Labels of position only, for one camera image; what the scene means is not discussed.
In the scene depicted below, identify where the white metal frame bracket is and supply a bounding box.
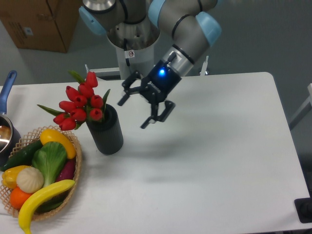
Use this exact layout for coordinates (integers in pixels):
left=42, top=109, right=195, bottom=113
left=84, top=55, right=210, bottom=80

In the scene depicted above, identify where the green cucumber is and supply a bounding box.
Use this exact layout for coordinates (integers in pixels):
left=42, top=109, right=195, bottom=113
left=0, top=140, right=42, bottom=172

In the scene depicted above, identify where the black device at table edge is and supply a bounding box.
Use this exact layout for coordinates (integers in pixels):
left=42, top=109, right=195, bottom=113
left=294, top=197, right=312, bottom=223

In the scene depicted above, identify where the purple eggplant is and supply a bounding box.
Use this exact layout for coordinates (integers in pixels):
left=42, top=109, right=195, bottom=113
left=55, top=158, right=76, bottom=182

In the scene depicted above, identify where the yellow banana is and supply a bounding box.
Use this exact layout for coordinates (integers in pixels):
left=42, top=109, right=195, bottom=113
left=18, top=179, right=75, bottom=234

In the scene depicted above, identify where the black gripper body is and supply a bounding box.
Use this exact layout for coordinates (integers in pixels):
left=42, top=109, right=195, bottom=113
left=139, top=60, right=181, bottom=106

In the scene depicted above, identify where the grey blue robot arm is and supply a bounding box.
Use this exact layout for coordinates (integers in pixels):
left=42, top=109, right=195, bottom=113
left=79, top=0, right=221, bottom=128

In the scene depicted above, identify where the orange fruit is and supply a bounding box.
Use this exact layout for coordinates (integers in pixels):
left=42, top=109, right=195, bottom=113
left=10, top=187, right=32, bottom=210

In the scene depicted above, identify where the green lettuce leaf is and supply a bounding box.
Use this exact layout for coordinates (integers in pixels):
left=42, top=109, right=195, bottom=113
left=32, top=142, right=67, bottom=187

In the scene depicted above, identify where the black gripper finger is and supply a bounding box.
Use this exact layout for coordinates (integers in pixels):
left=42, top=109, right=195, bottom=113
left=117, top=71, right=142, bottom=106
left=140, top=99, right=176, bottom=129

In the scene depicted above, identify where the red tulip bouquet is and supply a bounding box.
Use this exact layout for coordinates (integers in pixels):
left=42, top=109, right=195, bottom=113
left=38, top=70, right=111, bottom=131

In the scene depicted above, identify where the white chair part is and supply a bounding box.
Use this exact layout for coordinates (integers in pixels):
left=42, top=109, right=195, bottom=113
left=289, top=83, right=312, bottom=131

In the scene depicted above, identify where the yellow bell pepper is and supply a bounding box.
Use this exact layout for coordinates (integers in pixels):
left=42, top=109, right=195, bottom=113
left=1, top=165, right=30, bottom=189

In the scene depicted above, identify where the brown cardboard box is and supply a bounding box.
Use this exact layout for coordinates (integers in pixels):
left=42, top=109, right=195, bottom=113
left=0, top=0, right=82, bottom=53

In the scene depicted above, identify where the white steamed bun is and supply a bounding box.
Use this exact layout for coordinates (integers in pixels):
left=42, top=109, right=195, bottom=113
left=16, top=167, right=44, bottom=194

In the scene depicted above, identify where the woven wicker basket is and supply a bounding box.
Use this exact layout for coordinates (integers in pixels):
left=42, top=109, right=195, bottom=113
left=0, top=126, right=82, bottom=221

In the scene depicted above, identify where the blue handled steel pot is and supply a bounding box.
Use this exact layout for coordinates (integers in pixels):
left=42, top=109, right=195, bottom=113
left=0, top=70, right=20, bottom=166

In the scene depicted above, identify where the dark grey ribbed vase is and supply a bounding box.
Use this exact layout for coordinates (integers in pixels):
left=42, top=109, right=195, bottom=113
left=86, top=104, right=123, bottom=155

